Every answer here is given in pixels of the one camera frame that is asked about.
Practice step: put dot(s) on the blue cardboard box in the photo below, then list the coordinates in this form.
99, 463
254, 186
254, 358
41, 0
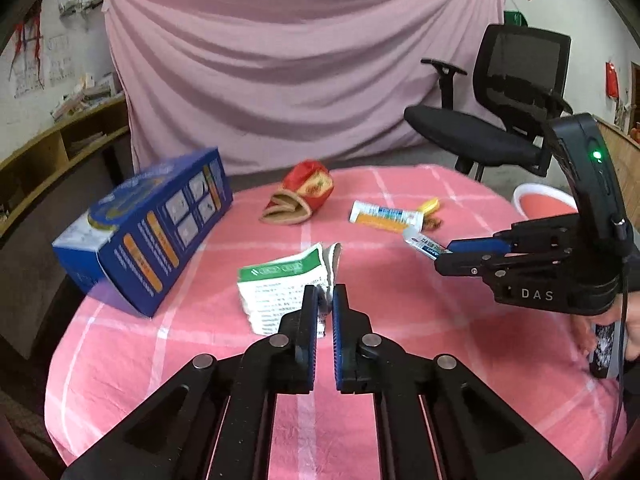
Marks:
150, 230

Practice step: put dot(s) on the red tassel wall decoration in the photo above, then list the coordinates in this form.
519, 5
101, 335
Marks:
30, 35

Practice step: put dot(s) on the stack of books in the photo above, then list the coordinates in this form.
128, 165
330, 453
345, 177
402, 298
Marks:
85, 97

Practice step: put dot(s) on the white orange medicine box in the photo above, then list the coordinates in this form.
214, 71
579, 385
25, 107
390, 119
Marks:
385, 216

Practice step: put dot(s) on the green white paper leaflet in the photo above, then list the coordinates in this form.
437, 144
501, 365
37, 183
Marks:
280, 290

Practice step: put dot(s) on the white wall calendar sheets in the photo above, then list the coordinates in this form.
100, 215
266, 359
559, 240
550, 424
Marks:
35, 67

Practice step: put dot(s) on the small brown wrapper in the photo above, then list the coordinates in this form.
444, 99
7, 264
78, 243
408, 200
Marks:
433, 223

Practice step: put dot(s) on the wooden cabinet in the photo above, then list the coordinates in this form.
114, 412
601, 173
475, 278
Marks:
627, 170

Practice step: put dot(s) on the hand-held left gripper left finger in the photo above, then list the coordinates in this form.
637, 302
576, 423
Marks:
307, 350

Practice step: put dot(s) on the pink bin with white rim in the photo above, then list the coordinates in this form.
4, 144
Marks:
540, 202

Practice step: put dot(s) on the pink hanging sheet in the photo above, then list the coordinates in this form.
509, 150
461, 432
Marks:
280, 70

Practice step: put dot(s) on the red lantern decoration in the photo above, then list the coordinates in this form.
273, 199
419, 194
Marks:
612, 80

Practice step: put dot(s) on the person's right hand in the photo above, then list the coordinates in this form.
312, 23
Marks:
582, 332

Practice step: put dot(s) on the white blue tube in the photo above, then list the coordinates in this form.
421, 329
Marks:
422, 244

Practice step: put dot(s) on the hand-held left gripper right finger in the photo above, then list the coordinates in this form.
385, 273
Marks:
342, 350

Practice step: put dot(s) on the black office chair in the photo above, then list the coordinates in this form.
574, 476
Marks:
470, 130

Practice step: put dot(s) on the yellow wrapper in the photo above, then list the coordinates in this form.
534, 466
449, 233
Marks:
430, 206

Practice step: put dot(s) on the wooden shelf unit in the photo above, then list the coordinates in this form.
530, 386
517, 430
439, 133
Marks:
40, 145

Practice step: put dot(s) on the pink checked tablecloth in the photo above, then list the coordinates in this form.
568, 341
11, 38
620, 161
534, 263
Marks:
200, 280

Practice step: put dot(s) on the green plastic crate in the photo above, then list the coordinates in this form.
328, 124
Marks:
515, 18

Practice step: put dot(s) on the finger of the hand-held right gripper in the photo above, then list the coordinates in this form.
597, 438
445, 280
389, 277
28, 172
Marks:
480, 246
465, 265

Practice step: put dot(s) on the red gold snack packet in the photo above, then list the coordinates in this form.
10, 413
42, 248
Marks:
310, 185

